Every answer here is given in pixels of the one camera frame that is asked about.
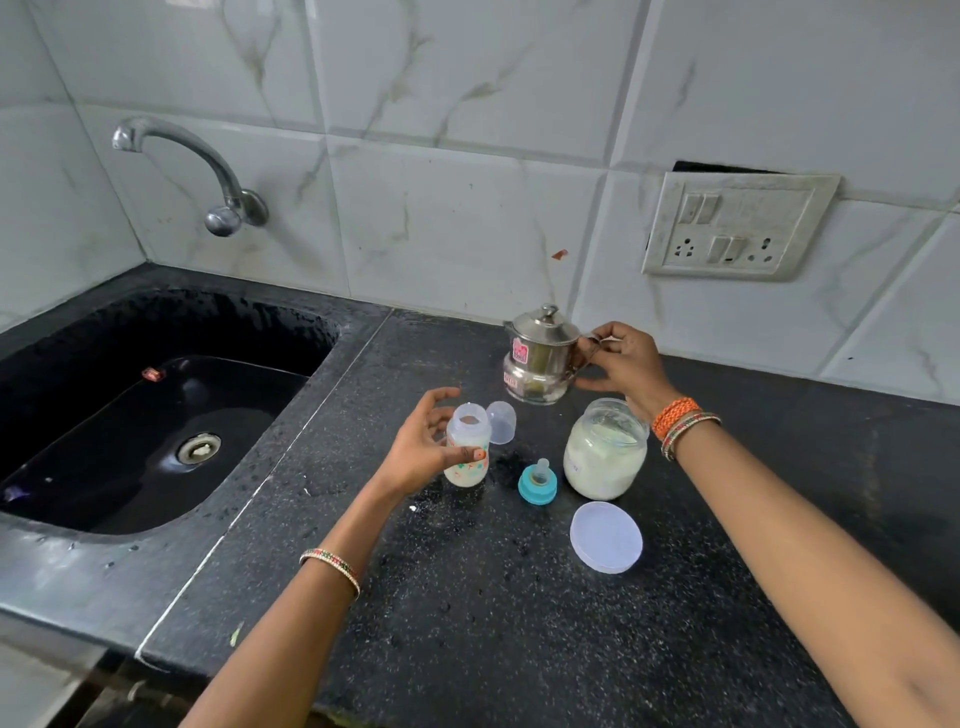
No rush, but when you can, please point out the person's left hand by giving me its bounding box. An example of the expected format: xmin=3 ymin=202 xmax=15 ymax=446
xmin=372 ymin=387 xmax=489 ymax=501

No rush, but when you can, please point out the person's right hand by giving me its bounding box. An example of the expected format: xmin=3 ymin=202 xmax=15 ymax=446
xmin=574 ymin=321 xmax=681 ymax=422

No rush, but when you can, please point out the clear printed baby bottle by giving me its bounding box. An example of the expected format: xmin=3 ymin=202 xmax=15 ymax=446
xmin=443 ymin=402 xmax=493 ymax=489

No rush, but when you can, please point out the small steel pot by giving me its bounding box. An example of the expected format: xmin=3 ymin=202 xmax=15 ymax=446
xmin=501 ymin=322 xmax=603 ymax=407

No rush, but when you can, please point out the person's right forearm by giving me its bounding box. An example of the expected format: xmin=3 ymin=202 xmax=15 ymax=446
xmin=663 ymin=420 xmax=960 ymax=728

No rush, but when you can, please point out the person's left forearm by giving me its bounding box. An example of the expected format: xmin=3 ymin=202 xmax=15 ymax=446
xmin=180 ymin=480 xmax=410 ymax=728

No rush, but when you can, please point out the clear bottle cap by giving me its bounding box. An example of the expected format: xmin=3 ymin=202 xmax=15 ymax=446
xmin=486 ymin=400 xmax=519 ymax=447

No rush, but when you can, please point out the plastic jar of white powder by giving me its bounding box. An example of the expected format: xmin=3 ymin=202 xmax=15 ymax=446
xmin=561 ymin=397 xmax=650 ymax=503

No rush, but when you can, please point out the steel pot lid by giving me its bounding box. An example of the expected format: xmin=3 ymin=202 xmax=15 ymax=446
xmin=504 ymin=303 xmax=580 ymax=348

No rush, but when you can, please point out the orange thread wristband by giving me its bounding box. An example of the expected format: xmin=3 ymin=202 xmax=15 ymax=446
xmin=650 ymin=396 xmax=703 ymax=443

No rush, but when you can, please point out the set of thin bangles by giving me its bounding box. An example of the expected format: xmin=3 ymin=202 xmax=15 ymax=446
xmin=660 ymin=411 xmax=723 ymax=462

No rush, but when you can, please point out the round white jar lid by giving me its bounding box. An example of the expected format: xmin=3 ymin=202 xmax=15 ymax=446
xmin=569 ymin=500 xmax=645 ymax=576

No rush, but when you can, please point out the beaded wrist bangle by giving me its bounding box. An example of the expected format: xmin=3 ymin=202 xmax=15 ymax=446
xmin=298 ymin=547 xmax=363 ymax=600

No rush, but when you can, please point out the black sink basin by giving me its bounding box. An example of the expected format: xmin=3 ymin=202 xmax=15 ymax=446
xmin=0 ymin=288 xmax=343 ymax=538

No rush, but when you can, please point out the teal bottle nipple ring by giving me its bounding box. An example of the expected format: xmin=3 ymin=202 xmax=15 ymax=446
xmin=516 ymin=456 xmax=561 ymax=506

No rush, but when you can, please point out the white switch socket plate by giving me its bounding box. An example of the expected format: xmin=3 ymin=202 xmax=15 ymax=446
xmin=641 ymin=170 xmax=843 ymax=283

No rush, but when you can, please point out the chrome wall faucet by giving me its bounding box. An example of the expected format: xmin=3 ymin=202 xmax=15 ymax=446
xmin=111 ymin=115 xmax=270 ymax=239

